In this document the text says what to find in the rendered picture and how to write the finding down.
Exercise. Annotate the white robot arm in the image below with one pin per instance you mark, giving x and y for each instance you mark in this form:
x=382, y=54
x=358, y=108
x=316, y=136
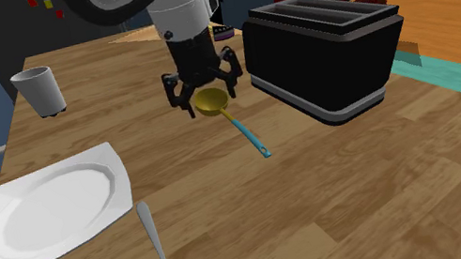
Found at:
x=178, y=7

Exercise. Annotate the dark refrigerator with magnets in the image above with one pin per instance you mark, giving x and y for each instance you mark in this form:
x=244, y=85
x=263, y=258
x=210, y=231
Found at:
x=12, y=38

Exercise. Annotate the grey cup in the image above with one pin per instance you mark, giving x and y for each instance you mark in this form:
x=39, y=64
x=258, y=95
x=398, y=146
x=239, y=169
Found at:
x=39, y=92

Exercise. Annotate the silver fork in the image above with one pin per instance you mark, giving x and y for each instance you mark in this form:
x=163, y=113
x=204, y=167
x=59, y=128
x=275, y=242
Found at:
x=159, y=247

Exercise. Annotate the white square plate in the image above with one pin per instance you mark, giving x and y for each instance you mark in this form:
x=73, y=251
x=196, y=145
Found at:
x=50, y=218

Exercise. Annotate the black toaster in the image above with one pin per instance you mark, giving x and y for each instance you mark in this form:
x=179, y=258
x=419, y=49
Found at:
x=317, y=64

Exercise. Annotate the white mug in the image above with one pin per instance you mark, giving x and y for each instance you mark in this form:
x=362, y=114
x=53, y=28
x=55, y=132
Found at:
x=210, y=4

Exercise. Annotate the dark striped bowl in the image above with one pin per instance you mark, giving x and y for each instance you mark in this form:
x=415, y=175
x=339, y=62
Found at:
x=223, y=33

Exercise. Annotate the wooden table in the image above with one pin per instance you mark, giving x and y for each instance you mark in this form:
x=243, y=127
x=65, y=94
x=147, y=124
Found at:
x=317, y=208

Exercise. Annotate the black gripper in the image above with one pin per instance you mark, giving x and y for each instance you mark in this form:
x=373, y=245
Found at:
x=195, y=60

